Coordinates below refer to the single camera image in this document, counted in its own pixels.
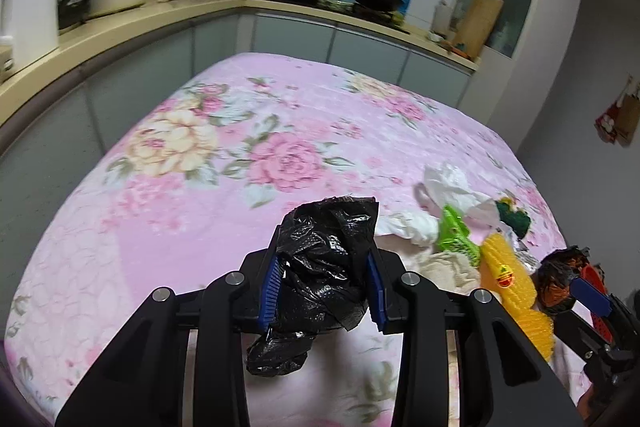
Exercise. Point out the green snack wrapper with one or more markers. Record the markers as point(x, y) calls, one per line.
point(452, 232)

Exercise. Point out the beige kitchen countertop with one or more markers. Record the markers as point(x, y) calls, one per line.
point(150, 14)

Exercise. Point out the large white tissue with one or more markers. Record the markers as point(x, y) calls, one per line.
point(450, 187)

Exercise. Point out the wooden cutting board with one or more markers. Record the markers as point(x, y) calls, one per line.
point(477, 27)

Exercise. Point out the pink floral blanket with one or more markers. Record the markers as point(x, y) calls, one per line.
point(250, 117)

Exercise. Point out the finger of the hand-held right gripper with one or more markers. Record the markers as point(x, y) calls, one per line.
point(590, 294)
point(575, 327)

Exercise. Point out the small black appliance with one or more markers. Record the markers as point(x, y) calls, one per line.
point(75, 9)

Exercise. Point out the white electric kettle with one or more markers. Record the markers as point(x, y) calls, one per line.
point(30, 7)

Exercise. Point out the black plastic bag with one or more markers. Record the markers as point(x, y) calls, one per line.
point(320, 257)

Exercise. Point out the dark orange snack wrapper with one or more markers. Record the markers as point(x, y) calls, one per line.
point(550, 277)

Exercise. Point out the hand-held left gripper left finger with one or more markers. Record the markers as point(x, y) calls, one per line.
point(270, 287)

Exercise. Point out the white paper towel roll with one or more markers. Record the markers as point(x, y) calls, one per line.
point(442, 17)

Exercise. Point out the grey kitchen cabinets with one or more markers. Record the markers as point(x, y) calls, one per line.
point(290, 37)

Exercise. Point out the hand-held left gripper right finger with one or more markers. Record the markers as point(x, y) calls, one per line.
point(375, 292)

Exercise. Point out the dark green yellow wrapper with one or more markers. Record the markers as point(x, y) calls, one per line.
point(515, 219)

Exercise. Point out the small crumpled white tissue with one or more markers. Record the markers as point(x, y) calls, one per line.
point(415, 227)

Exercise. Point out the hanging brown paper bag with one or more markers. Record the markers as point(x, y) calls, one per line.
point(622, 117)

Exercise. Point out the yellow foam fruit net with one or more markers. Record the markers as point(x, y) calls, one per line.
point(520, 302)

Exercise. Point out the beige crumpled cloth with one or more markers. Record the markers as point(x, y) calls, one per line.
point(450, 269)

